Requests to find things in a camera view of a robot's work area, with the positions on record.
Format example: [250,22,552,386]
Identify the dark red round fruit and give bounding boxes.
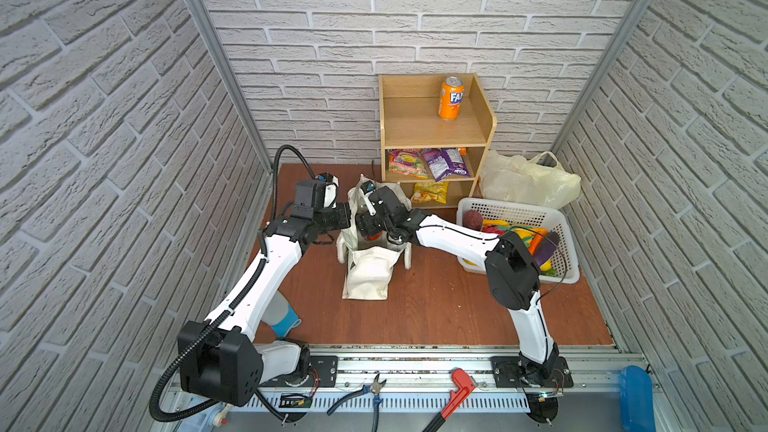
[462,210,484,231]

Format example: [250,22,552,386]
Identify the aluminium mounting rail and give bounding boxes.
[203,345,650,427]

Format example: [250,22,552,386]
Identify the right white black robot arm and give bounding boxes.
[355,181,559,386]

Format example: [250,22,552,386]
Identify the purple eggplant toy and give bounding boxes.
[532,231,560,271]

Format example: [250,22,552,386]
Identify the white plastic basket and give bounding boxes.
[456,198,581,284]

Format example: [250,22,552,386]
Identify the orange Fanta can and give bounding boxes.
[438,76,464,120]

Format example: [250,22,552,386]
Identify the red black clamp tool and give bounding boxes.
[423,368,476,432]

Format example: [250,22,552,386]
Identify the cream plastic grocery bag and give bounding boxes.
[479,150,581,209]

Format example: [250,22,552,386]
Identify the yellow chips bag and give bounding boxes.
[411,182,449,205]

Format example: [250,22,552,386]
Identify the orange carrot toy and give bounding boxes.
[527,228,548,255]

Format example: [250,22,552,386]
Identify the colourful candy snack bag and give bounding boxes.
[388,149,429,180]

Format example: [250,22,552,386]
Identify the blue plastic container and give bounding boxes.
[619,366,656,432]

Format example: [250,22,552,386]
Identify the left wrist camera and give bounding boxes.
[316,172,339,208]

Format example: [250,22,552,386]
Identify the grey blue work glove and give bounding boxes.
[262,292,302,338]

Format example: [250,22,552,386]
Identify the black corrugated cable hose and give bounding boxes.
[148,144,319,423]

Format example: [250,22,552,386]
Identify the blue handled pliers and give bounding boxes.
[326,373,387,432]

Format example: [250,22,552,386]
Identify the purple snack bag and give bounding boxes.
[420,148,471,182]

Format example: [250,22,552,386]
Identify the wooden shelf unit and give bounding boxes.
[378,74,497,209]

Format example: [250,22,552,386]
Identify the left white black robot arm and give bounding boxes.
[175,173,351,406]

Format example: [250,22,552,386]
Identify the white floral canvas tote bag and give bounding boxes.
[336,174,412,301]

